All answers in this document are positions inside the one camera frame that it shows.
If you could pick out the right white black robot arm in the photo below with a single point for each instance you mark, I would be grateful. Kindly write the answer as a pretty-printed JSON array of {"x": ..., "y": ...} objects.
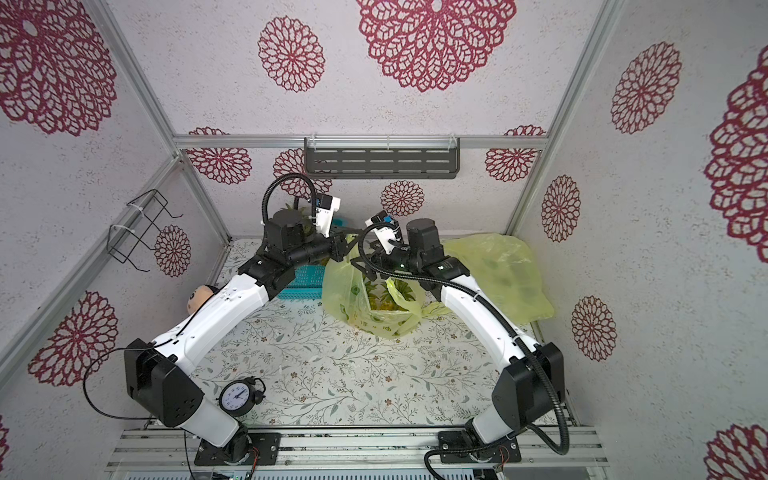
[{"x": 528, "y": 392}]

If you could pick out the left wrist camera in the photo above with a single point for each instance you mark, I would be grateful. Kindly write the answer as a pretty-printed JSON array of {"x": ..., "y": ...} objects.
[{"x": 325, "y": 208}]

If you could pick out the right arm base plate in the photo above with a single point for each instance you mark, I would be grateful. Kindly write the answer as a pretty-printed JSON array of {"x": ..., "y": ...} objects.
[{"x": 460, "y": 447}]

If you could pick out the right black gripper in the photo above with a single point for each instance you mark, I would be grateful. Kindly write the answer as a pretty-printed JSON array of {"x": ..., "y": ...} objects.
[{"x": 377, "y": 261}]

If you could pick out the pineapple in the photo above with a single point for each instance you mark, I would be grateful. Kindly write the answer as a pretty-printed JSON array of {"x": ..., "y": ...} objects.
[
  {"x": 307, "y": 223},
  {"x": 380, "y": 298}
]

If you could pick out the black wire wall rack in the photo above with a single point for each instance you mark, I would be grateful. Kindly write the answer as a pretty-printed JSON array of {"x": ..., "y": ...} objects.
[{"x": 124, "y": 239}]

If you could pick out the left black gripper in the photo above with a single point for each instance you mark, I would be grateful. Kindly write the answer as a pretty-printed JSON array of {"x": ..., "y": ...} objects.
[{"x": 339, "y": 243}]

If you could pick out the plush doll toy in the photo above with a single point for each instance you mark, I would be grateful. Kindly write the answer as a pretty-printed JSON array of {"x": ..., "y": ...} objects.
[{"x": 199, "y": 297}]

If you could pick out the pineapple back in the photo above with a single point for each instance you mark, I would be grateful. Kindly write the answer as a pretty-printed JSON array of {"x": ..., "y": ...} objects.
[{"x": 307, "y": 223}]

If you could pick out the yellow plastic bag top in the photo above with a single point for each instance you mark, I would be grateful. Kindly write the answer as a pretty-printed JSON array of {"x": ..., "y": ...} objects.
[{"x": 344, "y": 298}]

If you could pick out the teal plastic basket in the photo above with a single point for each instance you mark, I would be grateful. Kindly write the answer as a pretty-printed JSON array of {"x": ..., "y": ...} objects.
[{"x": 301, "y": 281}]

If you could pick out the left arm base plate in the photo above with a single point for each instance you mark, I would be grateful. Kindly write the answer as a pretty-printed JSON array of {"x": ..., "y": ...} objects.
[{"x": 260, "y": 448}]

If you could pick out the yellow plastic bag bottom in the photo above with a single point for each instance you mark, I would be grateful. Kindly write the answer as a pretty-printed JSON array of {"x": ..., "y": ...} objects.
[{"x": 505, "y": 269}]

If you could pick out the grey wall shelf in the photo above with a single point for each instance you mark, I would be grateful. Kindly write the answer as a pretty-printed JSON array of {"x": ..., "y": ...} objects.
[{"x": 370, "y": 159}]

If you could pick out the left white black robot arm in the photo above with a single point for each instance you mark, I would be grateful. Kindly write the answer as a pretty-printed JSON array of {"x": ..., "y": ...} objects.
[{"x": 158, "y": 374}]

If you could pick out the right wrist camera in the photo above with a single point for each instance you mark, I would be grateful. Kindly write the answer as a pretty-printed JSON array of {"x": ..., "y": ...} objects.
[{"x": 387, "y": 231}]

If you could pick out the pineapple front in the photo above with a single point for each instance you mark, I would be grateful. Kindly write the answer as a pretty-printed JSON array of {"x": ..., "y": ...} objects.
[{"x": 380, "y": 298}]

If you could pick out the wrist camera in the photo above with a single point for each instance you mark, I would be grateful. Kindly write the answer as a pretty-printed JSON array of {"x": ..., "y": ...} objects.
[
  {"x": 325, "y": 208},
  {"x": 387, "y": 231}
]

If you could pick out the yellow plastic bag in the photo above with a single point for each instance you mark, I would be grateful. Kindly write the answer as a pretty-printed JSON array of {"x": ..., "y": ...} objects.
[
  {"x": 505, "y": 269},
  {"x": 344, "y": 298}
]

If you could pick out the black alarm clock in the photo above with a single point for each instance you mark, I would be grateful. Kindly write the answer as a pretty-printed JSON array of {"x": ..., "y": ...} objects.
[{"x": 240, "y": 396}]

